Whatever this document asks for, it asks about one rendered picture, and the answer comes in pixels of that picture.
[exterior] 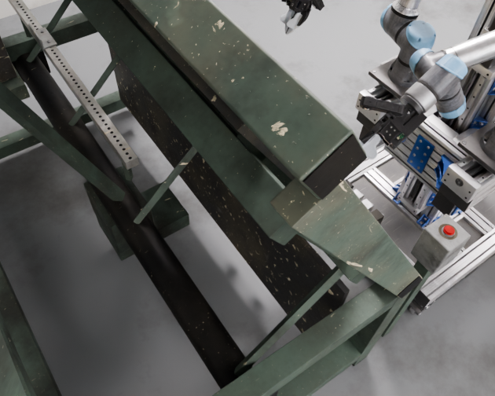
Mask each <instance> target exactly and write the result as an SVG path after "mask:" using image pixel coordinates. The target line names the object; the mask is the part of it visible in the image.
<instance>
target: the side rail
mask: <svg viewBox="0 0 495 396"><path fill-rule="evenodd" d="M270 203H271V205H272V206H273V207H274V208H275V210H276V211H277V212H278V213H279V214H280V216H281V217H282V218H283V219H284V220H285V221H286V222H287V223H288V224H289V225H290V226H291V227H292V228H293V229H295V230H296V231H298V232H299V233H301V234H302V235H303V236H305V237H307V238H308V239H310V240H312V241H313V242H314V243H316V244H318V245H319V246H321V247H322V248H324V249H325V250H326V251H329V252H330V253H332V254H333V255H334V256H336V257H337V258H339V259H341V260H342V261H344V262H345V263H347V264H348V265H350V266H352V267H353V268H355V269H356V270H357V271H359V272H360V273H363V274H364V275H365V276H367V277H368V278H370V279H371V280H373V281H375V282H376V283H377V284H379V285H381V286H382V287H384V288H386V289H387V290H388V291H389V292H391V293H393V294H394V295H397V294H398V293H399V292H400V291H401V290H403V289H404V288H405V287H406V286H407V285H408V284H410V283H411V282H412V281H413V280H414V279H415V278H416V277H418V276H419V273H418V272H417V271H416V269H415V268H414V267H413V265H412V264H411V263H410V261H409V260H408V259H407V258H406V257H405V256H404V254H403V253H402V251H401V250H400V249H399V248H398V246H397V245H396V244H395V242H394V241H393V240H392V239H391V238H390V237H389V235H388V234H387V233H386V231H385V230H384V229H383V227H382V226H381V225H380V224H379V223H378V222H377V220H376V219H375V218H374V216H373V215H372V214H371V212H370V211H369V210H368V208H367V207H366V206H365V205H364V204H363V203H362V201H361V200H360V199H359V197H358V196H357V195H356V193H355V192H354V191H353V189H352V188H351V187H350V186H349V185H348V184H347V182H346V181H345V180H343V181H342V182H341V183H340V184H339V185H337V186H336V187H335V188H334V189H333V190H332V191H331V192H330V193H329V194H328V195H327V196H326V197H325V198H324V199H323V200H322V199H318V198H316V197H315V196H314V195H313V194H312V193H311V192H310V191H309V190H308V189H307V188H305V187H304V186H303V185H302V184H301V183H300V182H299V181H298V180H297V179H296V178H294V179H293V180H292V181H291V182H290V183H289V184H288V185H287V186H286V187H285V188H284V189H283V190H282V191H280V192H279V193H278V194H277V195H276V196H275V197H274V198H273V199H272V200H271V201H270Z"/></svg>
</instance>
